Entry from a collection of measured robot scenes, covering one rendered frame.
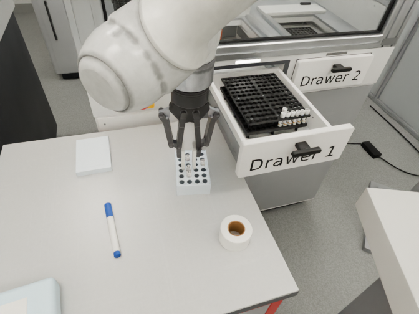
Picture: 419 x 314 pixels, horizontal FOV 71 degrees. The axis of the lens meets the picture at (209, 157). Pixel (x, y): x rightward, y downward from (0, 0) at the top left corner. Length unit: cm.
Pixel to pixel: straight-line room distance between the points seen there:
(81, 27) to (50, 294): 57
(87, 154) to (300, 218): 122
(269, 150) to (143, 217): 33
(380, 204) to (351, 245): 99
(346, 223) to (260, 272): 120
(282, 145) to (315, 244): 104
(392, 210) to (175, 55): 60
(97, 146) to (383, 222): 73
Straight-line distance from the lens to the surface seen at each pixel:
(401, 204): 81
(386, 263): 74
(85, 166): 83
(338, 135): 77
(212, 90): 87
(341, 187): 198
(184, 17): 34
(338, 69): 107
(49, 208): 79
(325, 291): 158
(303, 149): 69
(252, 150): 66
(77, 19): 81
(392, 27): 120
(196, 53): 36
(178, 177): 74
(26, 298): 64
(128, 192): 77
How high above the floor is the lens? 136
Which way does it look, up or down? 45 degrees down
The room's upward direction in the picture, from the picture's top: 5 degrees clockwise
